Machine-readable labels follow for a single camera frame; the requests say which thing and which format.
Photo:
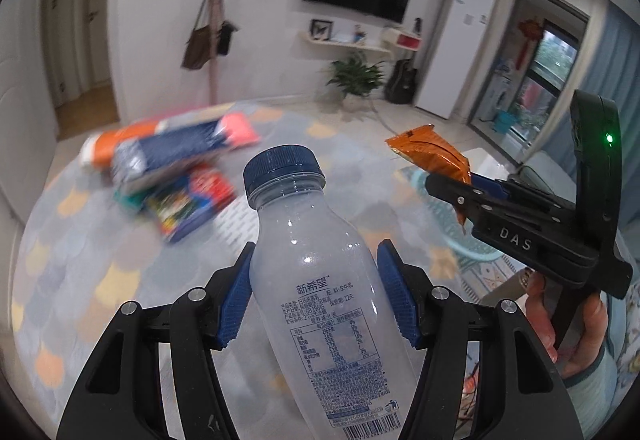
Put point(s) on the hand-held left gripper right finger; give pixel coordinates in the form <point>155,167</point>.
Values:
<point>398,302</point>

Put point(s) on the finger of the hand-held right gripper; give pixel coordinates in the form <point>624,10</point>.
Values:
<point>492,189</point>
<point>457,200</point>

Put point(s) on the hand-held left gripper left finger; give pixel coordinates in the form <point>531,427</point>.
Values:
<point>236,302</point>

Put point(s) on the orange snack wrapper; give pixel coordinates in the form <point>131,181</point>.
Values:
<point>432,155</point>

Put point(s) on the clear plastic bottle blue cap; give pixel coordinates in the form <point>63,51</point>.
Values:
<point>320,300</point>

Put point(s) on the person's right forearm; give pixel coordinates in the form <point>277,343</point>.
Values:
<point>602,400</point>

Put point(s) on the person's right hand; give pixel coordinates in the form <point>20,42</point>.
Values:
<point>575,325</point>

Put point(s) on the white low table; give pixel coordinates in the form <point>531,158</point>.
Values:
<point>497,162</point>

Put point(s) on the blue bucket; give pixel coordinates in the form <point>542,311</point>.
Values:
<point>502,120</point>

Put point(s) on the white washing machine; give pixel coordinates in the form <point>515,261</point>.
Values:
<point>497,92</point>

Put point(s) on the red and blue packet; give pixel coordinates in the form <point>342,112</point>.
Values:
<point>192,197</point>

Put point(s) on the blue curtain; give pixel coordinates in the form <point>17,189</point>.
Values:
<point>595,55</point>

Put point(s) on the white refrigerator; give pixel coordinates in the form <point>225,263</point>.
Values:
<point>455,45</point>

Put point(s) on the teal packet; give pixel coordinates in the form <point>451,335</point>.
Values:
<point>127,197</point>

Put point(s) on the red knot decoration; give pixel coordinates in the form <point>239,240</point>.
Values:
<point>529,37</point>

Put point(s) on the green potted plant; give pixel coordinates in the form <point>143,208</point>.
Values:
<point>355,75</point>

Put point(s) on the dark blue packet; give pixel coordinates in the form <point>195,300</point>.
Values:
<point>170,147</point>

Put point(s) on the red and white box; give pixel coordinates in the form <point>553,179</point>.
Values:
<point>404,40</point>

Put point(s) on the pink packet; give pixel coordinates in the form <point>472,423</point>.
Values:
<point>240,130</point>

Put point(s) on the orange and white packet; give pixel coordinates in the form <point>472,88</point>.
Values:
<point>107,145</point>

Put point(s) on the brown handbag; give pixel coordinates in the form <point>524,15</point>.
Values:
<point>197,47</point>

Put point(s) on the black bag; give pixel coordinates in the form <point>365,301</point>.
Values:
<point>226,37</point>

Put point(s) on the pink coat stand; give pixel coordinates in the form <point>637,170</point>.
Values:
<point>217,20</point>

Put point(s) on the white wall shelf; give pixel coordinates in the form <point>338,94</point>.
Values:
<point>340,45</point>

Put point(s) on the black picture frame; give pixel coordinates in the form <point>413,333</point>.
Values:
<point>320,29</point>

